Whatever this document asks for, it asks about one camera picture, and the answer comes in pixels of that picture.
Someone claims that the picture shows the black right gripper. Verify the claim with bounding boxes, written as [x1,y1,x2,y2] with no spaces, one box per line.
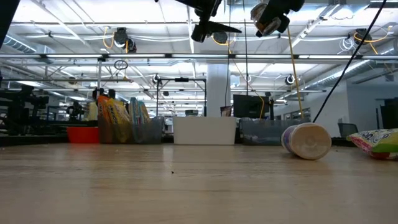
[256,0,306,38]

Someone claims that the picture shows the white building pillar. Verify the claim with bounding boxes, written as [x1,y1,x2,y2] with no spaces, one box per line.
[206,63,231,118]

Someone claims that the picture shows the white plastic bin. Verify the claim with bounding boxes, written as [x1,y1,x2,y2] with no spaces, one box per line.
[172,116,237,146]

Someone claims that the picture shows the black equipment rig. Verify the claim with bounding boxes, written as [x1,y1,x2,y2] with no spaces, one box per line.
[0,84,50,135]

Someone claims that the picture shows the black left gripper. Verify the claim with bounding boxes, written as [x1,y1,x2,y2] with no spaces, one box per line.
[154,0,243,44]

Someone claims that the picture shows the black cabinet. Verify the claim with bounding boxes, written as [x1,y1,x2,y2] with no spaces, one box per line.
[379,98,398,130]

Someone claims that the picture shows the green yellow ramen packet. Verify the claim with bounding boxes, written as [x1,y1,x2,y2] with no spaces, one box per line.
[346,128,398,161]

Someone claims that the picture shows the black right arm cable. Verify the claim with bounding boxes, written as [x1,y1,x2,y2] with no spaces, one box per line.
[312,0,388,123]

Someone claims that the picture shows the person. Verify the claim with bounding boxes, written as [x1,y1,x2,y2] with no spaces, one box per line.
[83,88,105,122]

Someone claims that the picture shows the grey office chair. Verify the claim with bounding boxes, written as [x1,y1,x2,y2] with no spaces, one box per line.
[338,122,359,139]

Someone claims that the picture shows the dark grey bin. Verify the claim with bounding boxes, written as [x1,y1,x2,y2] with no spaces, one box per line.
[239,117,312,146]
[98,116,165,145]

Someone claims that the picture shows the black gantry frame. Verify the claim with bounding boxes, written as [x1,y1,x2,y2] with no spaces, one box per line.
[156,77,208,118]

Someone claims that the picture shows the black monitor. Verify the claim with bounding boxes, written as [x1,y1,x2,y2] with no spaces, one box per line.
[233,94,270,119]

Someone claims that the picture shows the purple label spice shaker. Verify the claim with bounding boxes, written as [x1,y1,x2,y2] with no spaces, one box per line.
[281,122,332,161]

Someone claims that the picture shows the orange snack bag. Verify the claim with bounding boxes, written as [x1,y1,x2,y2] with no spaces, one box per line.
[97,95,110,125]

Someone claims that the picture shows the red bowl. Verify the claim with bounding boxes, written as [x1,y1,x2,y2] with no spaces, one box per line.
[67,126,100,144]

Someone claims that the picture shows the yellow cable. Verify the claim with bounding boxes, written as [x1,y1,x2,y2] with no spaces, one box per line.
[285,27,305,121]

